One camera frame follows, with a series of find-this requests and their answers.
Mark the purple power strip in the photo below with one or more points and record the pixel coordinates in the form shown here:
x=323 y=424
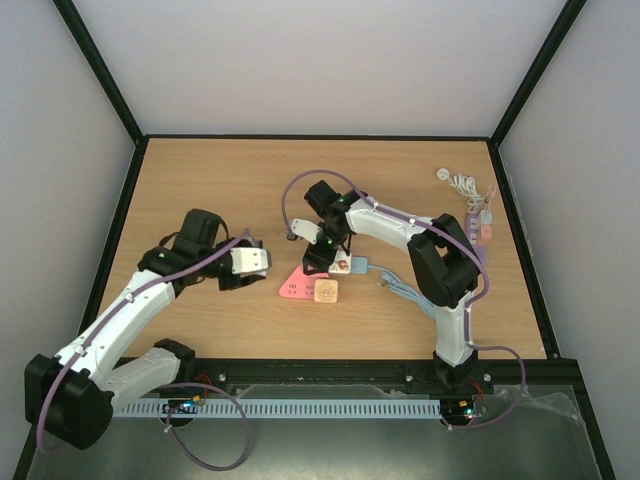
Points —
x=475 y=230

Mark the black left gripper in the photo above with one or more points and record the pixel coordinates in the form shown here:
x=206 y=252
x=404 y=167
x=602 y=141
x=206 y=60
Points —
x=238 y=282

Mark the white cube plug red pattern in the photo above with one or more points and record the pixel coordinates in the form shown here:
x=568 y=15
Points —
x=342 y=264

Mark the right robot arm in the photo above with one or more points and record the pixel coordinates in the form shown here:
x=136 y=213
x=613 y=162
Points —
x=445 y=267

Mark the beige dragon cube plug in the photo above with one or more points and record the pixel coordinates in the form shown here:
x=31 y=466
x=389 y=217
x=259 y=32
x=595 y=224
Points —
x=326 y=291

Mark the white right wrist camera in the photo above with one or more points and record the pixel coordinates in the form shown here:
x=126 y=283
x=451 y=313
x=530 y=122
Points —
x=303 y=229

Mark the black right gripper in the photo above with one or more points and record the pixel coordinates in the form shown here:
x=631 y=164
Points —
x=318 y=258

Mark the pink triangular power strip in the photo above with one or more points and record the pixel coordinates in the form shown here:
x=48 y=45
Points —
x=298 y=286

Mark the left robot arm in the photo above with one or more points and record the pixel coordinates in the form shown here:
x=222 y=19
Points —
x=74 y=394

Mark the white plug on purple strip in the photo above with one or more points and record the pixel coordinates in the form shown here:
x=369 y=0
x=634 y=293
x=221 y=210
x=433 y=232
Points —
x=485 y=217

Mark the light blue power strip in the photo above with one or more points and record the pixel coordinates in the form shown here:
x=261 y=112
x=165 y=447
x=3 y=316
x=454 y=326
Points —
x=359 y=265

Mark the light blue cable duct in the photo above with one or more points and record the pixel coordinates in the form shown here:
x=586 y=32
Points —
x=286 y=409

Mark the pink plug on purple strip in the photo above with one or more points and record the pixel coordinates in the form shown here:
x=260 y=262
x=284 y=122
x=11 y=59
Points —
x=484 y=235

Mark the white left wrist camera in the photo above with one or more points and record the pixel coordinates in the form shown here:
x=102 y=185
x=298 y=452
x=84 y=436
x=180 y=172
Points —
x=250 y=260

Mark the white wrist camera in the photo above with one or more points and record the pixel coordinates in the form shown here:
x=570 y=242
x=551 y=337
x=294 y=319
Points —
x=250 y=260
x=303 y=229

